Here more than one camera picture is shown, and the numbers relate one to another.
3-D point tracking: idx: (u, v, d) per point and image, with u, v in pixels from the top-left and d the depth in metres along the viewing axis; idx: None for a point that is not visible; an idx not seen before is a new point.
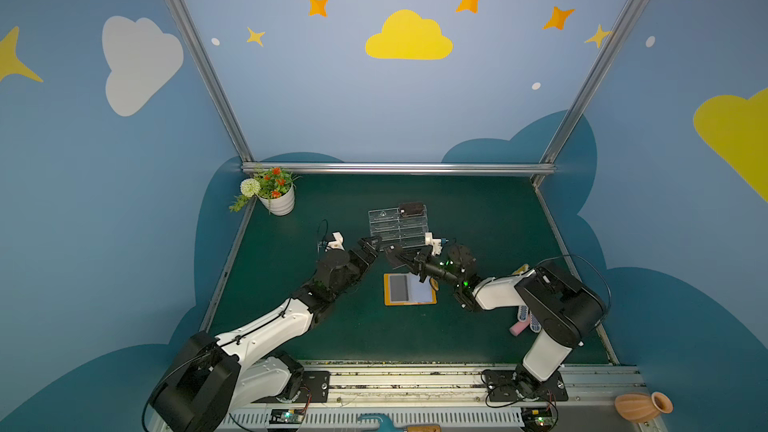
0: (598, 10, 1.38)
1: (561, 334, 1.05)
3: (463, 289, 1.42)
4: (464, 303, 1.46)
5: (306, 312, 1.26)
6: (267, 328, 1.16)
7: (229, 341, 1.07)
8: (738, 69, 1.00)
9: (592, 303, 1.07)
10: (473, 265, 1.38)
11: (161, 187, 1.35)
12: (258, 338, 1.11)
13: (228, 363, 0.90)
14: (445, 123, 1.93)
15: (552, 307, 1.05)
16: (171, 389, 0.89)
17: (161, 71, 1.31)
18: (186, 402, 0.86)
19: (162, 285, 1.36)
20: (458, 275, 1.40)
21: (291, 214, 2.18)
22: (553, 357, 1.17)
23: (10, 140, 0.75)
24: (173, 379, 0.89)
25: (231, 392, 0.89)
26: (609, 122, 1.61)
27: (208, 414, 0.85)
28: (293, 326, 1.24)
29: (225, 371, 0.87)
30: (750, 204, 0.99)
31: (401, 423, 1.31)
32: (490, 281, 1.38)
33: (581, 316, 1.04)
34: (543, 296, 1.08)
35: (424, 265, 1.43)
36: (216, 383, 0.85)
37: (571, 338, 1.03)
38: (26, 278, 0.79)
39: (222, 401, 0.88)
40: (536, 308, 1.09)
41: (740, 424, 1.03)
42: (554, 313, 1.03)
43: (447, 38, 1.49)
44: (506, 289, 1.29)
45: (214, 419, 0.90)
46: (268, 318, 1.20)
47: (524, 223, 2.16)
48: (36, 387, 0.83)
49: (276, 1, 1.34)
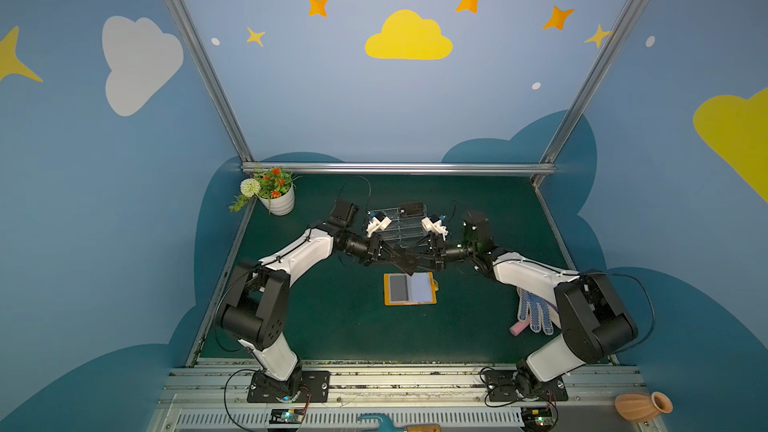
0: (597, 11, 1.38)
1: (581, 349, 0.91)
3: (478, 252, 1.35)
4: (478, 266, 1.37)
5: (327, 235, 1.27)
6: (299, 248, 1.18)
7: (271, 260, 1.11)
8: (738, 69, 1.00)
9: (630, 330, 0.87)
10: (486, 225, 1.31)
11: (161, 186, 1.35)
12: (295, 257, 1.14)
13: (277, 275, 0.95)
14: (444, 123, 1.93)
15: (585, 322, 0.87)
16: (234, 308, 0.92)
17: (161, 72, 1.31)
18: (251, 315, 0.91)
19: (162, 284, 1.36)
20: (473, 237, 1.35)
21: (291, 214, 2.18)
22: (562, 364, 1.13)
23: (9, 139, 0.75)
24: (233, 300, 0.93)
25: (286, 298, 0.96)
26: (609, 122, 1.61)
27: (274, 319, 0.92)
28: (319, 249, 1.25)
29: (278, 281, 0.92)
30: (751, 204, 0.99)
31: (401, 423, 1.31)
32: (519, 260, 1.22)
33: (611, 340, 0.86)
34: (580, 308, 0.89)
35: (445, 255, 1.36)
36: (274, 292, 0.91)
37: (591, 356, 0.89)
38: (27, 280, 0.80)
39: (281, 307, 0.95)
40: (566, 314, 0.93)
41: (741, 424, 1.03)
42: (585, 329, 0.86)
43: (446, 38, 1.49)
44: (535, 278, 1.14)
45: (279, 325, 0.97)
46: (296, 241, 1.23)
47: (524, 223, 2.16)
48: (36, 387, 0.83)
49: (276, 1, 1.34)
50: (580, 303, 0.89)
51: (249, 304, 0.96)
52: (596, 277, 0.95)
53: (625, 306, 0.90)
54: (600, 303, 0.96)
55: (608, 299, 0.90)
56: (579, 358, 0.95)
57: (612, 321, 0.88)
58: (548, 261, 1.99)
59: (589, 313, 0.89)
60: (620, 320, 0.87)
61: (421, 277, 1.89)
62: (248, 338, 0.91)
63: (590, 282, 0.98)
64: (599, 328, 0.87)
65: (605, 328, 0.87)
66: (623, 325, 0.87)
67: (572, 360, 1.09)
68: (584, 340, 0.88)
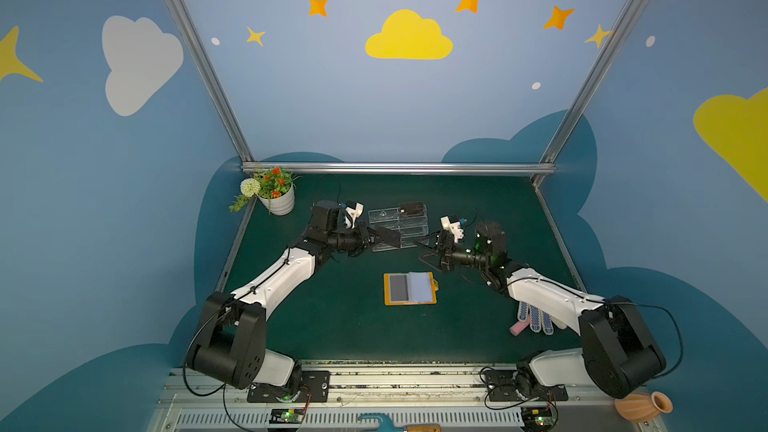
0: (597, 11, 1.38)
1: (607, 380, 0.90)
3: (490, 267, 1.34)
4: (490, 282, 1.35)
5: (307, 255, 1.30)
6: (276, 275, 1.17)
7: (246, 292, 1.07)
8: (738, 69, 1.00)
9: (656, 361, 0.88)
10: (500, 239, 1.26)
11: (161, 186, 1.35)
12: (272, 285, 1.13)
13: (251, 309, 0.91)
14: (444, 123, 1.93)
15: (617, 356, 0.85)
16: (206, 347, 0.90)
17: (161, 72, 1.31)
18: (224, 354, 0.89)
19: (161, 284, 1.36)
20: (486, 254, 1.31)
21: (291, 214, 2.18)
22: (570, 377, 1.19)
23: (9, 139, 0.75)
24: (205, 339, 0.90)
25: (262, 332, 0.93)
26: (608, 122, 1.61)
27: (250, 358, 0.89)
28: (298, 271, 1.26)
29: (251, 315, 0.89)
30: (751, 204, 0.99)
31: (401, 423, 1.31)
32: (536, 280, 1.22)
33: (640, 373, 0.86)
34: (612, 341, 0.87)
35: (450, 255, 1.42)
36: (247, 328, 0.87)
37: (617, 388, 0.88)
38: (27, 279, 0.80)
39: (257, 344, 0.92)
40: (591, 344, 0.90)
41: (741, 424, 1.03)
42: (615, 363, 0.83)
43: (446, 38, 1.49)
44: (557, 304, 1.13)
45: (257, 362, 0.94)
46: (274, 266, 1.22)
47: (524, 223, 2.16)
48: (36, 387, 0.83)
49: (276, 1, 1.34)
50: (610, 334, 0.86)
51: (223, 340, 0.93)
52: (623, 305, 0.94)
53: (652, 336, 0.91)
54: (622, 331, 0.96)
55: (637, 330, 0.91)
56: (600, 387, 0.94)
57: (641, 352, 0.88)
58: (548, 261, 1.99)
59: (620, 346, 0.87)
60: (648, 351, 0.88)
61: (421, 277, 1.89)
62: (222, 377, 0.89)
63: (615, 310, 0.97)
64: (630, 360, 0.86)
65: (633, 361, 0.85)
66: (651, 357, 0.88)
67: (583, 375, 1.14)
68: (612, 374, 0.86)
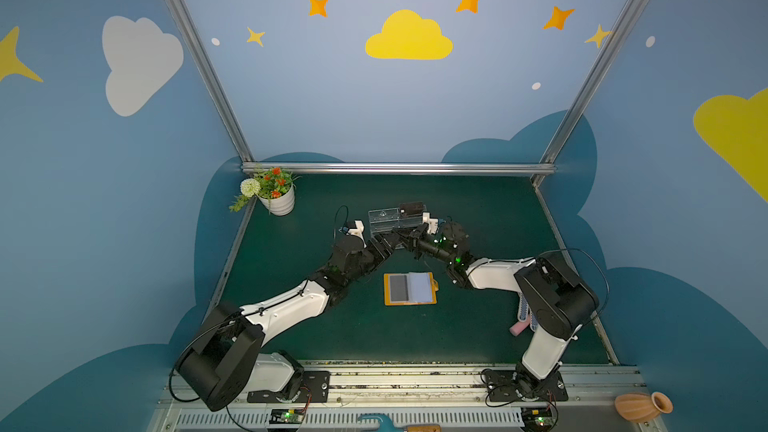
0: (598, 10, 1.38)
1: (553, 326, 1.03)
3: (455, 265, 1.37)
4: (455, 280, 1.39)
5: (322, 294, 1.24)
6: (286, 303, 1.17)
7: (254, 312, 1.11)
8: (739, 69, 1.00)
9: (585, 297, 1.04)
10: (465, 242, 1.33)
11: (160, 185, 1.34)
12: (279, 312, 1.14)
13: (252, 331, 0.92)
14: (445, 122, 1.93)
15: (549, 299, 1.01)
16: (198, 355, 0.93)
17: (161, 72, 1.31)
18: (210, 369, 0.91)
19: (160, 283, 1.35)
20: (451, 252, 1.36)
21: (291, 214, 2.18)
22: (547, 350, 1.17)
23: (10, 138, 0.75)
24: (198, 346, 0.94)
25: (253, 359, 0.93)
26: (608, 122, 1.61)
27: (231, 381, 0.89)
28: (309, 307, 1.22)
29: (249, 338, 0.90)
30: (751, 204, 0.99)
31: (401, 423, 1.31)
32: (486, 262, 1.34)
33: (572, 308, 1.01)
34: (540, 288, 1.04)
35: (418, 242, 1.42)
36: (242, 350, 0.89)
37: (562, 330, 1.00)
38: (27, 279, 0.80)
39: (244, 368, 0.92)
40: (531, 296, 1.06)
41: (742, 424, 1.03)
42: (547, 303, 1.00)
43: (446, 38, 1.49)
44: (502, 273, 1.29)
45: (238, 385, 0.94)
46: (289, 295, 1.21)
47: (525, 223, 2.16)
48: (36, 387, 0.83)
49: (276, 1, 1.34)
50: (536, 282, 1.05)
51: (213, 353, 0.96)
52: (551, 258, 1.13)
53: (580, 278, 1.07)
54: (560, 282, 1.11)
55: (565, 276, 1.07)
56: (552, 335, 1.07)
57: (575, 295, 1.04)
58: None
59: (553, 293, 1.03)
60: (583, 294, 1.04)
61: (421, 278, 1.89)
62: (200, 392, 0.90)
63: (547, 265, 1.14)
64: (566, 305, 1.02)
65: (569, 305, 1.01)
66: (584, 298, 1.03)
67: (553, 344, 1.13)
68: (554, 318, 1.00)
